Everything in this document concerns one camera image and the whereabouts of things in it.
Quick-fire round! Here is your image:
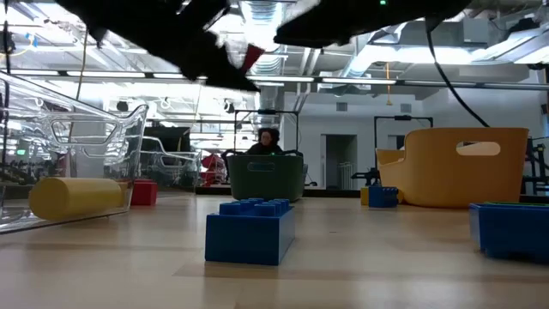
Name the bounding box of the person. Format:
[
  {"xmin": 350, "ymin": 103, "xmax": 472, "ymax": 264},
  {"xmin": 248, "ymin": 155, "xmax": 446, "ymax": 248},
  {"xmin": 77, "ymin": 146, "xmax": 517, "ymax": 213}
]
[{"xmin": 245, "ymin": 127, "xmax": 285, "ymax": 156}]

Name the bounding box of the silver ventilation duct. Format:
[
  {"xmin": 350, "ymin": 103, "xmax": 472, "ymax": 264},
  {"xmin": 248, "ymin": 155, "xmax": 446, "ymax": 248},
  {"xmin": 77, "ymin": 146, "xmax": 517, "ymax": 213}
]
[{"xmin": 250, "ymin": 8, "xmax": 287, "ymax": 113}]

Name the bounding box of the clear plastic bin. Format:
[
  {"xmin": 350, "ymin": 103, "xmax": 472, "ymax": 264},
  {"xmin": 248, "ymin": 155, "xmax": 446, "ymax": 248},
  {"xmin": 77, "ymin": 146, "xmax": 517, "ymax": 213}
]
[
  {"xmin": 0, "ymin": 70, "xmax": 150, "ymax": 235},
  {"xmin": 140, "ymin": 136, "xmax": 202, "ymax": 188}
]

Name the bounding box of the red toy block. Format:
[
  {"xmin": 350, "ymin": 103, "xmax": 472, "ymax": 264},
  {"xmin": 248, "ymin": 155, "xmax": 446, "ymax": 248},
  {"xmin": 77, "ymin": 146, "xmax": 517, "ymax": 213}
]
[
  {"xmin": 130, "ymin": 179, "xmax": 159, "ymax": 207},
  {"xmin": 238, "ymin": 43, "xmax": 267, "ymax": 76}
]

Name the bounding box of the yellow plastic bin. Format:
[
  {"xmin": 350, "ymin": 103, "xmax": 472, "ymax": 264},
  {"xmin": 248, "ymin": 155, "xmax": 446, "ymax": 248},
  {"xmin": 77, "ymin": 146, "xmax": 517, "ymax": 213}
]
[{"xmin": 376, "ymin": 126, "xmax": 530, "ymax": 209}]

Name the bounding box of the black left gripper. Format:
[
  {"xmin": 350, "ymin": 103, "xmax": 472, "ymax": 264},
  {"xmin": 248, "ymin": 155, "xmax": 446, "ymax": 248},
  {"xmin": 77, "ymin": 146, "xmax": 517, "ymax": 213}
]
[{"xmin": 55, "ymin": 0, "xmax": 261, "ymax": 93}]

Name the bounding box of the teal plastic bin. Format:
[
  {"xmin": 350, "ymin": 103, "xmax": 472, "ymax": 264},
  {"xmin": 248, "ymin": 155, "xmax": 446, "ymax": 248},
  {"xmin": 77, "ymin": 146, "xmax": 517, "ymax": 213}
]
[{"xmin": 226, "ymin": 149, "xmax": 305, "ymax": 203}]

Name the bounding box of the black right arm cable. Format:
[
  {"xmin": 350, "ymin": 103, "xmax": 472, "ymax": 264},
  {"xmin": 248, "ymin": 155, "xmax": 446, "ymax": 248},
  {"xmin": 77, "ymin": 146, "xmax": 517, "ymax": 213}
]
[{"xmin": 423, "ymin": 16, "xmax": 491, "ymax": 129}]

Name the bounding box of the black background frame stand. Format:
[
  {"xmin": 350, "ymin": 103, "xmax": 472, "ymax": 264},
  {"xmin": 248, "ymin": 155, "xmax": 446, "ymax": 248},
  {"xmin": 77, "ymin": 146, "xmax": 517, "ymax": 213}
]
[
  {"xmin": 232, "ymin": 108, "xmax": 301, "ymax": 158},
  {"xmin": 373, "ymin": 114, "xmax": 435, "ymax": 173}
]

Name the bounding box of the black equipment stand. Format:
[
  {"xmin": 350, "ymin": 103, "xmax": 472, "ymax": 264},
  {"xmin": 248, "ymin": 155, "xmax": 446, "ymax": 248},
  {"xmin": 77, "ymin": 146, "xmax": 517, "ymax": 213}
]
[{"xmin": 520, "ymin": 136, "xmax": 549, "ymax": 197}]

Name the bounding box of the ceiling light rail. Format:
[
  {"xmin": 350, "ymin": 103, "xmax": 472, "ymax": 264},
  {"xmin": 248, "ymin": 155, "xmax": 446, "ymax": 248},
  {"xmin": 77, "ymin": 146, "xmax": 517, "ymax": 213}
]
[{"xmin": 8, "ymin": 68, "xmax": 400, "ymax": 86}]

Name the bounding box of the blue toy brick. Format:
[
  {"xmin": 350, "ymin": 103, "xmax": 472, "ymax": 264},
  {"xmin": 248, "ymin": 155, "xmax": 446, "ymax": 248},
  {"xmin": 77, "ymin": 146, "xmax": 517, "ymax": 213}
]
[
  {"xmin": 468, "ymin": 203, "xmax": 549, "ymax": 261},
  {"xmin": 368, "ymin": 185, "xmax": 400, "ymax": 209},
  {"xmin": 204, "ymin": 197, "xmax": 297, "ymax": 267}
]

